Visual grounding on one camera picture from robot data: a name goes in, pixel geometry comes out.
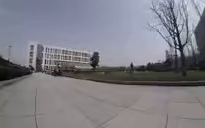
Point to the grass lawn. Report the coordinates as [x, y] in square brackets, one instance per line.
[140, 75]

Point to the lamp pole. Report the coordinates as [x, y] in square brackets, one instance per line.
[9, 53]

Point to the white multi-storey building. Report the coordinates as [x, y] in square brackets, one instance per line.
[61, 58]

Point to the row of trees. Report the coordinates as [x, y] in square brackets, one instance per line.
[156, 65]

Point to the bare tree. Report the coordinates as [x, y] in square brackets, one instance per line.
[180, 36]

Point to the grey kerb beside lawn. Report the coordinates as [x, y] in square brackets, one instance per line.
[150, 82]

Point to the dark green hedge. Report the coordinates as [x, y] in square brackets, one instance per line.
[5, 71]

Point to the grey kerb beside hedge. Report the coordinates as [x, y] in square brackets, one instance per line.
[6, 82]

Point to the grey paved slab path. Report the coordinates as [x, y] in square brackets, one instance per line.
[73, 106]

